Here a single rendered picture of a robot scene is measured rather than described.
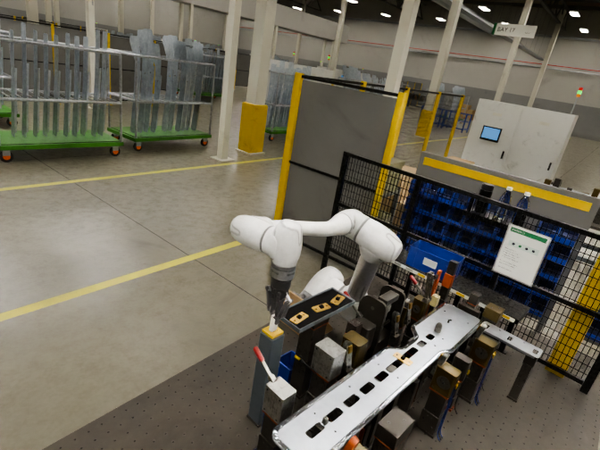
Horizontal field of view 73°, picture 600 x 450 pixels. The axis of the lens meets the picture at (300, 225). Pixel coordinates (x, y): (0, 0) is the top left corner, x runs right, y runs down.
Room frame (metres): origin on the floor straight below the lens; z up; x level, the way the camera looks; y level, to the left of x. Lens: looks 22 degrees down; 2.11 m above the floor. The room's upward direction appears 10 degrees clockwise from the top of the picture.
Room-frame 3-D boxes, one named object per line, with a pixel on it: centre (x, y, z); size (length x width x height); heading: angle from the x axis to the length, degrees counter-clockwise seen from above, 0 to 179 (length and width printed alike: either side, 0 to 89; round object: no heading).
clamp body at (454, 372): (1.37, -0.72, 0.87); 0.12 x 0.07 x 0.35; 50
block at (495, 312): (1.92, -1.11, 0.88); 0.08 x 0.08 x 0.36; 50
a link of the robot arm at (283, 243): (1.29, 0.04, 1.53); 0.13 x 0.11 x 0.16; 63
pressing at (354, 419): (1.42, -0.53, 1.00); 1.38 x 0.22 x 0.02; 140
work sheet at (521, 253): (2.16, -1.27, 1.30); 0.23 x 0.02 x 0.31; 50
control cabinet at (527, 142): (7.89, -3.73, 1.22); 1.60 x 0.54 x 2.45; 54
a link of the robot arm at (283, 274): (1.28, 0.03, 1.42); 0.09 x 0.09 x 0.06
